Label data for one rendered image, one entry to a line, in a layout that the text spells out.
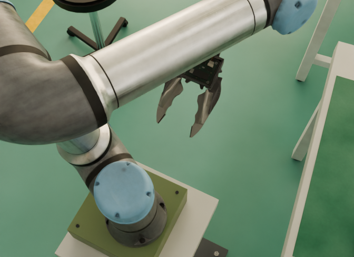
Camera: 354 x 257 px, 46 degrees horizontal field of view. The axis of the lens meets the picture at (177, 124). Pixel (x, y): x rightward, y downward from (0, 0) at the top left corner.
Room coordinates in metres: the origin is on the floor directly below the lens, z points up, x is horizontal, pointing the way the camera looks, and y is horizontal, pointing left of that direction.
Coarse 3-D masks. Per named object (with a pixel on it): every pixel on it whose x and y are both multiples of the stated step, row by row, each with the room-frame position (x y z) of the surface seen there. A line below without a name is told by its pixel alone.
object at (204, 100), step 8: (200, 96) 0.43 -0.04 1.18; (208, 96) 0.43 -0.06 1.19; (200, 104) 0.42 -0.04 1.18; (208, 104) 0.42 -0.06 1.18; (200, 112) 0.40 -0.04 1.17; (208, 112) 0.40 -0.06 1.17; (200, 120) 0.38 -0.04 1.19; (192, 128) 0.38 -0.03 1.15; (200, 128) 0.38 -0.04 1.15; (192, 136) 0.37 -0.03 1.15
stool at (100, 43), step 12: (60, 0) 1.36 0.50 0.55; (72, 0) 1.34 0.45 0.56; (84, 0) 1.34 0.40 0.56; (96, 0) 1.34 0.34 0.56; (108, 0) 1.36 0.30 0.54; (84, 12) 1.32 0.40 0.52; (96, 12) 1.48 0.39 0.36; (96, 24) 1.47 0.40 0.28; (120, 24) 1.67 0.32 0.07; (84, 36) 1.58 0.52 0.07; (96, 36) 1.47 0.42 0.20; (108, 36) 1.58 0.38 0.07; (96, 48) 1.49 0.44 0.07
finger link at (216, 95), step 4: (220, 80) 0.46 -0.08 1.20; (216, 84) 0.45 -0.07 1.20; (220, 84) 0.45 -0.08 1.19; (212, 88) 0.44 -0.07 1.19; (216, 88) 0.44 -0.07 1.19; (220, 88) 0.44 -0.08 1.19; (212, 92) 0.44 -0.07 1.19; (216, 92) 0.44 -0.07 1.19; (220, 92) 0.44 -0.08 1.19; (212, 96) 0.43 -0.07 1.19; (216, 96) 0.43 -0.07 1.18; (212, 100) 0.42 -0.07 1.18; (216, 100) 0.42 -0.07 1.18; (212, 104) 0.42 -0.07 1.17; (212, 108) 0.41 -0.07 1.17
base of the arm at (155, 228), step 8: (160, 200) 0.34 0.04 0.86; (160, 208) 0.31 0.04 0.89; (160, 216) 0.30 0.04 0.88; (112, 224) 0.27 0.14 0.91; (152, 224) 0.27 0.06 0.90; (160, 224) 0.28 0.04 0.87; (112, 232) 0.26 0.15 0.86; (120, 232) 0.26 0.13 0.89; (128, 232) 0.25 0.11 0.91; (136, 232) 0.25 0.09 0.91; (144, 232) 0.26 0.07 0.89; (152, 232) 0.26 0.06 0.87; (160, 232) 0.27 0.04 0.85; (120, 240) 0.25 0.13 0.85; (128, 240) 0.24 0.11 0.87; (136, 240) 0.25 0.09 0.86; (144, 240) 0.25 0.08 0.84; (152, 240) 0.25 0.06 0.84
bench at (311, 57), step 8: (328, 0) 1.33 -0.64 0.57; (336, 0) 1.32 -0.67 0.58; (328, 8) 1.32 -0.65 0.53; (336, 8) 1.31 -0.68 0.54; (320, 16) 1.36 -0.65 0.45; (328, 16) 1.32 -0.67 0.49; (320, 24) 1.33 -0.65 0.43; (328, 24) 1.31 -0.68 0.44; (320, 32) 1.32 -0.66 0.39; (312, 40) 1.33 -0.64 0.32; (320, 40) 1.32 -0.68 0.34; (312, 48) 1.32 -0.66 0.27; (304, 56) 1.33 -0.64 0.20; (312, 56) 1.32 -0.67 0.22; (320, 56) 1.33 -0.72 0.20; (304, 64) 1.32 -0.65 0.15; (320, 64) 1.30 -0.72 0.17; (328, 64) 1.29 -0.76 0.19; (304, 72) 1.32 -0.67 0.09; (304, 80) 1.31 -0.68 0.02
